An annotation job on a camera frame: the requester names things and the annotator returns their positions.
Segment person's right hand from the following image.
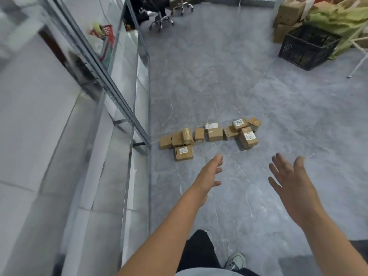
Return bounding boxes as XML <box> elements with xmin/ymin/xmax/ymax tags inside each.
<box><xmin>268</xmin><ymin>153</ymin><xmax>322</xmax><ymax>227</ymax></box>

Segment brown box square white label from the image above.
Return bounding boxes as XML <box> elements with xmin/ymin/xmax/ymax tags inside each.
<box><xmin>174</xmin><ymin>145</ymin><xmax>194</xmax><ymax>161</ymax></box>

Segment person's left forearm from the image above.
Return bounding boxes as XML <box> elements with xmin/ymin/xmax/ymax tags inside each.
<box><xmin>116</xmin><ymin>189</ymin><xmax>207</xmax><ymax>276</ymax></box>

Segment person's left hand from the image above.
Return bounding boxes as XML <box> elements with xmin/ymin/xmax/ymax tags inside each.
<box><xmin>192</xmin><ymin>153</ymin><xmax>224</xmax><ymax>206</ymax></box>

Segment black office chair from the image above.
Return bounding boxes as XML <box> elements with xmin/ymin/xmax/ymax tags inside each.
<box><xmin>123</xmin><ymin>0</ymin><xmax>173</xmax><ymax>29</ymax></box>

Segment red and green packets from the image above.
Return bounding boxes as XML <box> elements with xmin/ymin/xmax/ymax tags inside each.
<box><xmin>89</xmin><ymin>23</ymin><xmax>115</xmax><ymax>62</ymax></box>

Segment chrome chair base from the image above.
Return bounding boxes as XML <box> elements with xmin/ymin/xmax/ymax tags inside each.
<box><xmin>148</xmin><ymin>10</ymin><xmax>175</xmax><ymax>32</ymax></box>
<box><xmin>171</xmin><ymin>0</ymin><xmax>195</xmax><ymax>16</ymax></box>

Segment pile of brown cardboard boxes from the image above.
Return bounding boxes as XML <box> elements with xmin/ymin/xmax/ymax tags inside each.
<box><xmin>159</xmin><ymin>117</ymin><xmax>263</xmax><ymax>161</ymax></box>

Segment black storage crate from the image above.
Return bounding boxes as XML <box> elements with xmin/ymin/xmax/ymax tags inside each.
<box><xmin>278</xmin><ymin>24</ymin><xmax>343</xmax><ymax>71</ymax></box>

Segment white chair with orange seat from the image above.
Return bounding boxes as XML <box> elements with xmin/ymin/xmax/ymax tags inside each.
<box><xmin>347</xmin><ymin>36</ymin><xmax>368</xmax><ymax>79</ymax></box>

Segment person's left leg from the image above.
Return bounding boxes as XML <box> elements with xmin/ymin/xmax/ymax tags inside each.
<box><xmin>176</xmin><ymin>229</ymin><xmax>222</xmax><ymax>276</ymax></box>

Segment small brown cardboard box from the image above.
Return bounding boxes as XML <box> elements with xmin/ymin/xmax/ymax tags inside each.
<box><xmin>272</xmin><ymin>23</ymin><xmax>299</xmax><ymax>44</ymax></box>

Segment person's white shirt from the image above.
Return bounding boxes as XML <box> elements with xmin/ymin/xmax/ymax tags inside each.
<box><xmin>174</xmin><ymin>266</ymin><xmax>245</xmax><ymax>276</ymax></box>

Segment heap of large cardboard boxes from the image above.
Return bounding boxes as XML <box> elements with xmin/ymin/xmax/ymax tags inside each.
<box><xmin>273</xmin><ymin>0</ymin><xmax>368</xmax><ymax>28</ymax></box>

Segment yellow green plastic bag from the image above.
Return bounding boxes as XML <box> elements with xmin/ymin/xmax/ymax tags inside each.
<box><xmin>304</xmin><ymin>2</ymin><xmax>368</xmax><ymax>59</ymax></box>

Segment person's right forearm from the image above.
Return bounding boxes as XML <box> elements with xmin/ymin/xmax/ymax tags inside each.
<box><xmin>299</xmin><ymin>204</ymin><xmax>368</xmax><ymax>276</ymax></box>

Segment person's right shoe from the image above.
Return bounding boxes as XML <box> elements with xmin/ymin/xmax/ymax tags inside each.
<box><xmin>224</xmin><ymin>252</ymin><xmax>247</xmax><ymax>271</ymax></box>

